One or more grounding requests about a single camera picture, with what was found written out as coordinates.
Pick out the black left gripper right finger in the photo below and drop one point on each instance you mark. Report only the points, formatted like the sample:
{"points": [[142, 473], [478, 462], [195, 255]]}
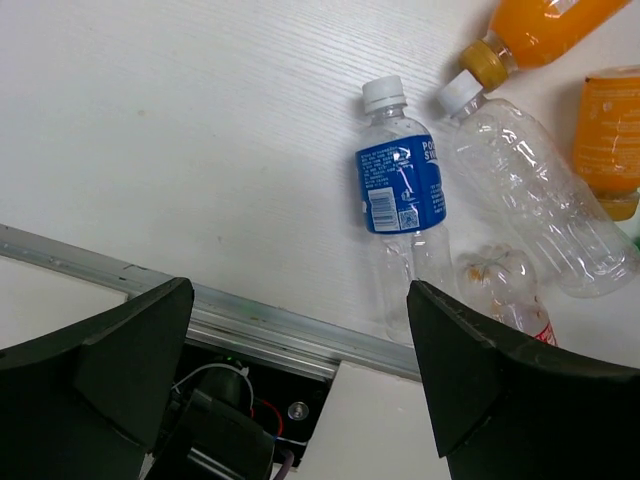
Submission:
{"points": [[504, 405]]}

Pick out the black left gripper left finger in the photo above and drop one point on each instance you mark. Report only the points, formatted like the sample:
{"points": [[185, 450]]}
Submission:
{"points": [[87, 401]]}

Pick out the red label clear bottle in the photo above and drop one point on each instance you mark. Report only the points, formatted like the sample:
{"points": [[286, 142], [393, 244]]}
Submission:
{"points": [[500, 282]]}

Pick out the large clear plastic bottle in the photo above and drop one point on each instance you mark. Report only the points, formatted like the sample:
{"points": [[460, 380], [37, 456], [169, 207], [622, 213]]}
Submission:
{"points": [[515, 164]]}

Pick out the blue label clear bottle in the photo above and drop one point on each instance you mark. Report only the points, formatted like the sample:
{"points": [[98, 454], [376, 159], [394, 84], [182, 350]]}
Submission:
{"points": [[403, 203]]}

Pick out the orange juice bottle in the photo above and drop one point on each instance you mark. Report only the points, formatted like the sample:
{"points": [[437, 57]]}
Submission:
{"points": [[529, 34], [606, 145]]}

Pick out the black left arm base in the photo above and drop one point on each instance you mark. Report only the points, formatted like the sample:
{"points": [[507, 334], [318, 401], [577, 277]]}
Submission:
{"points": [[230, 416]]}

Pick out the aluminium table edge rail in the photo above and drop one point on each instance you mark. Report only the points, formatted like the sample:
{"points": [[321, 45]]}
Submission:
{"points": [[300, 344]]}

